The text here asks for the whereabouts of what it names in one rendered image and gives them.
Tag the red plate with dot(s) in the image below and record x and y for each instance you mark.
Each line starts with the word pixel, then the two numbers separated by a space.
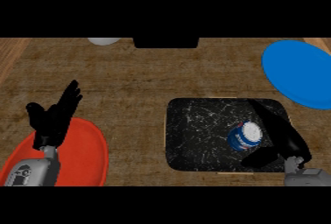
pixel 82 154

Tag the blue plate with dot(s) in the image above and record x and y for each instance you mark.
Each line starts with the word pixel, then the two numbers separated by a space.
pixel 297 73

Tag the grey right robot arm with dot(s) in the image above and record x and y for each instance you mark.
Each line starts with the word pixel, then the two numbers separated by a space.
pixel 305 175

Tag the blue and white can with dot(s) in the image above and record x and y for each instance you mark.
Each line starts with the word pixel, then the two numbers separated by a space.
pixel 246 136

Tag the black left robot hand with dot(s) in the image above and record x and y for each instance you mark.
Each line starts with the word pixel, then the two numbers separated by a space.
pixel 55 122

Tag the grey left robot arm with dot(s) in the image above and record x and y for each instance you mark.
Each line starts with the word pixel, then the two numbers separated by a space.
pixel 33 172

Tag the black marble tray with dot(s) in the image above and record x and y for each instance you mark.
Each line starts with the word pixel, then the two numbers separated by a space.
pixel 203 137

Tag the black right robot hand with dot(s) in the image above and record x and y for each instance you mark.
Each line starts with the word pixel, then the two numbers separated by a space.
pixel 280 137

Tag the pale grey round object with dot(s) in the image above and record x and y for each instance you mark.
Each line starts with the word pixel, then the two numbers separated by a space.
pixel 104 40

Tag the black box appliance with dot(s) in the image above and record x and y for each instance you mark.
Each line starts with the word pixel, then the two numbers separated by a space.
pixel 166 42

